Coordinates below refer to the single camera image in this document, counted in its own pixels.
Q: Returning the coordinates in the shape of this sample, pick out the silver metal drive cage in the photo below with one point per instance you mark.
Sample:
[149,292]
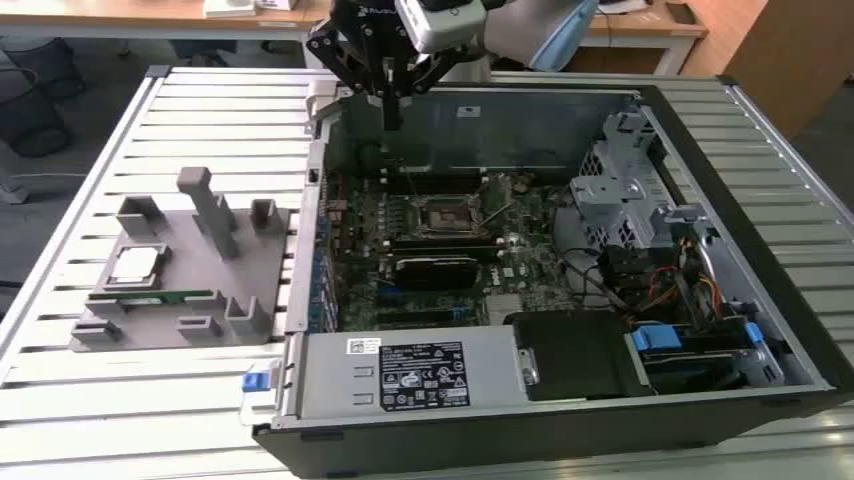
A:
[610,197]

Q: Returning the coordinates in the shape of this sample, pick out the silver CPU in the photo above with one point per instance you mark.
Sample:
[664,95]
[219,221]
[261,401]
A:
[136,265]

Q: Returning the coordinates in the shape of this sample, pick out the black PC case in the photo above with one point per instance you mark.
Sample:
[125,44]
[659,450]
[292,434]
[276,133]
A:
[467,440]

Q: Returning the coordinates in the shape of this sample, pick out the black round bin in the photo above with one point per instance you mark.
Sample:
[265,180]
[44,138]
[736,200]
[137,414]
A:
[26,120]

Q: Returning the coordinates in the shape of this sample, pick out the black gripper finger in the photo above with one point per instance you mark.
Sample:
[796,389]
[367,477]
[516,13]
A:
[420,82]
[376,75]

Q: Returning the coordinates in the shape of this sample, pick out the wooden desk white legs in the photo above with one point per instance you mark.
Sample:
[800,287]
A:
[233,24]

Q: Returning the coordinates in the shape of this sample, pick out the small white box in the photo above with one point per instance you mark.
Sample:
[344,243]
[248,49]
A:
[276,4]

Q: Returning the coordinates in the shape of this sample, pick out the black mesh waste bin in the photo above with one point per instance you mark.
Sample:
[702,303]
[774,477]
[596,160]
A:
[46,60]

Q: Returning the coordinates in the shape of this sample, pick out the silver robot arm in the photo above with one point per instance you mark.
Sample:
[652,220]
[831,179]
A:
[507,35]

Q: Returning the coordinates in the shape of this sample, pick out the long black expansion slot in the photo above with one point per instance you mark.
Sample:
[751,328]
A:
[413,317]

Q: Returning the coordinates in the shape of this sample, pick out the silver power supply unit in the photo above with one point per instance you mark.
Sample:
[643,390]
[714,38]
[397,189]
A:
[320,385]

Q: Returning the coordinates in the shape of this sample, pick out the round coin cell battery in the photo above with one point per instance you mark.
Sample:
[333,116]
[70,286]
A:
[522,182]

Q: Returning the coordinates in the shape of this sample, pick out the silver metal brace bar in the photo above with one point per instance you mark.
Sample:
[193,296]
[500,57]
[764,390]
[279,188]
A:
[720,270]

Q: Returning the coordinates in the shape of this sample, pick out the black graphics card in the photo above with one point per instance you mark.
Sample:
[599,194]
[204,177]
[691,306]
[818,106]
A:
[433,275]

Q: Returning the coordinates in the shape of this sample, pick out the wooden cabinet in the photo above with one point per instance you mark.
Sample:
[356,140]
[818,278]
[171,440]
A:
[787,60]

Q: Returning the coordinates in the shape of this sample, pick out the green motherboard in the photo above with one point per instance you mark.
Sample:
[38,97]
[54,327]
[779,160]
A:
[534,235]

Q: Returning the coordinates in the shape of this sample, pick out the white desktop device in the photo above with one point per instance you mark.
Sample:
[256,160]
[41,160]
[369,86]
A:
[229,7]

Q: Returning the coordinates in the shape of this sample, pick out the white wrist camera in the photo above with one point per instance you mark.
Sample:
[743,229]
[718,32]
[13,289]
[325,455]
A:
[440,25]

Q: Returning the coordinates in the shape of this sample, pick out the small blue plastic tab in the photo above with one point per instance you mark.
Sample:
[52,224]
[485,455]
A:
[751,334]

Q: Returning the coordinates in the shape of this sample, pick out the blue case latch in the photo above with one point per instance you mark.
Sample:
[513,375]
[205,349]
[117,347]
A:
[255,382]

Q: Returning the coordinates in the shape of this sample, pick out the grey parts rack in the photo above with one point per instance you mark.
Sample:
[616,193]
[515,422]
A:
[193,300]

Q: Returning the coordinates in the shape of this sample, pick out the dark phone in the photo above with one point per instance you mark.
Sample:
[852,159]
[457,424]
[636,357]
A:
[682,12]

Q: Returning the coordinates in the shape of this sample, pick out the green RAM stick white label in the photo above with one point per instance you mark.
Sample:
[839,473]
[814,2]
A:
[176,296]

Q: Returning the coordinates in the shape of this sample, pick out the silver finned heat sink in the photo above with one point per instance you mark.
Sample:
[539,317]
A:
[503,306]

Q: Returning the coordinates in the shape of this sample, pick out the black plastic fan shroud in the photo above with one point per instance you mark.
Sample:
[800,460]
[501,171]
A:
[574,357]

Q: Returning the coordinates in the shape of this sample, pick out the blue disk carrier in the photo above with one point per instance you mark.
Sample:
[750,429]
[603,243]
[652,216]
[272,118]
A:
[654,339]

